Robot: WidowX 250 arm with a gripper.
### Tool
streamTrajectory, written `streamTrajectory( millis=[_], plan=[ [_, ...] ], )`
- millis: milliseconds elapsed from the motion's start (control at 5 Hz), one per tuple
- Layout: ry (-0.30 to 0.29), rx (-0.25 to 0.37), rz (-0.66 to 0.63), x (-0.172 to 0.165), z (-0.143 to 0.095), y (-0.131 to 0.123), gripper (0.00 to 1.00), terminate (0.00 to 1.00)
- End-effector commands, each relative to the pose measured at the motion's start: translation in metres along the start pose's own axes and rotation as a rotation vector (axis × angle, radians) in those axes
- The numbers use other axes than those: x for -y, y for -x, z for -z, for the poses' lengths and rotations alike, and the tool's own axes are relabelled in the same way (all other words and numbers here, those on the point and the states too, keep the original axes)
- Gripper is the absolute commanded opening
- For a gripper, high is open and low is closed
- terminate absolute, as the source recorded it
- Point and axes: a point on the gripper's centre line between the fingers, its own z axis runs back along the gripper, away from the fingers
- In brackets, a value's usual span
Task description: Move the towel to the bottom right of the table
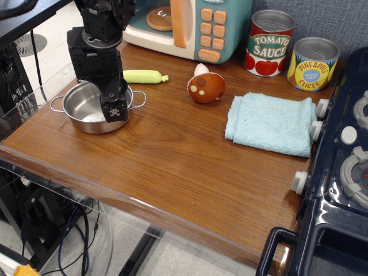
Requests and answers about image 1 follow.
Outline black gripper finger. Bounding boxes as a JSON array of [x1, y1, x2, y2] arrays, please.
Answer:
[[99, 95, 128, 122]]

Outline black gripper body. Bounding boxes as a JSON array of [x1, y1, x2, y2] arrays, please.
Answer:
[[67, 27, 127, 107]]

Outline light blue towel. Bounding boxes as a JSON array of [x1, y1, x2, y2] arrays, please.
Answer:
[[224, 92, 317, 158]]

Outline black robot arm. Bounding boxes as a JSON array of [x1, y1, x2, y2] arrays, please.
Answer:
[[67, 1, 136, 122]]

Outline white stove knob bottom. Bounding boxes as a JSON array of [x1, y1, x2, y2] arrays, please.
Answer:
[[292, 171, 308, 195]]

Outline white stove knob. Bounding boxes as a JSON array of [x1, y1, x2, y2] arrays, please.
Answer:
[[309, 121, 323, 142], [292, 171, 308, 195], [316, 99, 329, 119]]

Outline stainless steel pot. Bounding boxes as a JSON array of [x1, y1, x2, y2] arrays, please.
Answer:
[[49, 80, 147, 135]]

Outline green toy vegetable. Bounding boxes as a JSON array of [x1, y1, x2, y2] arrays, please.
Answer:
[[123, 70, 169, 84]]

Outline black computer tower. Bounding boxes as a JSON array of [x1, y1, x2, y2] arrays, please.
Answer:
[[1, 43, 36, 117]]

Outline brown plush mushroom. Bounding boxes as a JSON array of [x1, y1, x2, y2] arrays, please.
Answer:
[[187, 63, 226, 104]]

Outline toy microwave oven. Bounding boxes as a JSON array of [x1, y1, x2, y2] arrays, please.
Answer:
[[123, 1, 252, 64]]

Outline black table leg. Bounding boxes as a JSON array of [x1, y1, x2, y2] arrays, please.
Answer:
[[118, 234, 156, 276]]

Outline tomato sauce can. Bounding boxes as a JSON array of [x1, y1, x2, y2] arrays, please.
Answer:
[[244, 9, 296, 77]]

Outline white stove knob middle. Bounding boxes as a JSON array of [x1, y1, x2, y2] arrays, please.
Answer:
[[309, 121, 323, 142]]

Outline pineapple slices can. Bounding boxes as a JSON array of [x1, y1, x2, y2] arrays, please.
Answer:
[[287, 37, 340, 92]]

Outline white stove knob top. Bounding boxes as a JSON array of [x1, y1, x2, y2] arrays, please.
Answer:
[[316, 99, 329, 119]]

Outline dark blue toy stove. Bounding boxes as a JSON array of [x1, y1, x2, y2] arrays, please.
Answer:
[[256, 48, 367, 275]]

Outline black cable sleeve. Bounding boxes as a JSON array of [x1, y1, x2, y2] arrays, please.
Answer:
[[0, 0, 40, 21]]

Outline blue floor cable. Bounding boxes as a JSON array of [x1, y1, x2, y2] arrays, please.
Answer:
[[58, 205, 90, 276]]

